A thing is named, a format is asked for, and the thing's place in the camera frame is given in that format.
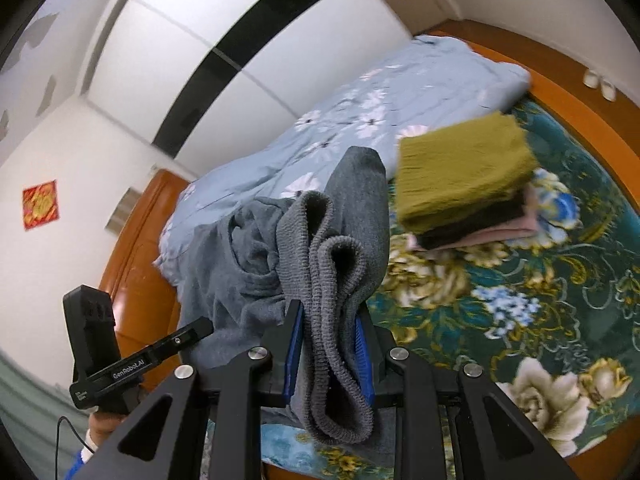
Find folded olive green cloth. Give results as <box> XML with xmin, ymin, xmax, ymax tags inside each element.
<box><xmin>395</xmin><ymin>112</ymin><xmax>540</xmax><ymax>236</ymax></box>

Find red square wall decoration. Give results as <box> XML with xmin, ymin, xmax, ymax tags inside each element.
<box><xmin>21</xmin><ymin>180</ymin><xmax>60</xmax><ymax>231</ymax></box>

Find folded black cloth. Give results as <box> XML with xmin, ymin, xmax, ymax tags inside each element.
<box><xmin>415</xmin><ymin>195</ymin><xmax>531</xmax><ymax>252</ymax></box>

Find white wardrobe with black strip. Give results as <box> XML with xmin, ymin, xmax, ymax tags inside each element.
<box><xmin>80</xmin><ymin>0</ymin><xmax>416</xmax><ymax>181</ymax></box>

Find wooden bed frame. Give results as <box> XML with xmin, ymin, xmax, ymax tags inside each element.
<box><xmin>100</xmin><ymin>19</ymin><xmax>640</xmax><ymax>480</ymax></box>

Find person's left forearm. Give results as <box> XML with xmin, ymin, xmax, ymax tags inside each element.
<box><xmin>67</xmin><ymin>440</ymin><xmax>101</xmax><ymax>480</ymax></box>

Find grey pants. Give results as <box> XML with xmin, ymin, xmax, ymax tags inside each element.
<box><xmin>177</xmin><ymin>146</ymin><xmax>401</xmax><ymax>461</ymax></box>

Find thin black cable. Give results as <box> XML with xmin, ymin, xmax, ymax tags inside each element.
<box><xmin>56</xmin><ymin>415</ymin><xmax>86</xmax><ymax>480</ymax></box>

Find grey wall fixture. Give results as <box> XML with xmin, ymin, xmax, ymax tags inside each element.
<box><xmin>107</xmin><ymin>187</ymin><xmax>141</xmax><ymax>233</ymax></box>

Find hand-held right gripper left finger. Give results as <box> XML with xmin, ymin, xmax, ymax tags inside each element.
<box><xmin>82</xmin><ymin>300</ymin><xmax>306</xmax><ymax>480</ymax></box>

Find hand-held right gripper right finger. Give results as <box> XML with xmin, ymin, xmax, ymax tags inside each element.
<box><xmin>354</xmin><ymin>305</ymin><xmax>581</xmax><ymax>480</ymax></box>

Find person's left hand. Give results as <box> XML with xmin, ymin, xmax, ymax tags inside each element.
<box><xmin>87</xmin><ymin>407</ymin><xmax>131</xmax><ymax>461</ymax></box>

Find light blue floral duvet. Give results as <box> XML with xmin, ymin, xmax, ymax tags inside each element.
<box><xmin>152</xmin><ymin>35</ymin><xmax>532</xmax><ymax>291</ymax></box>

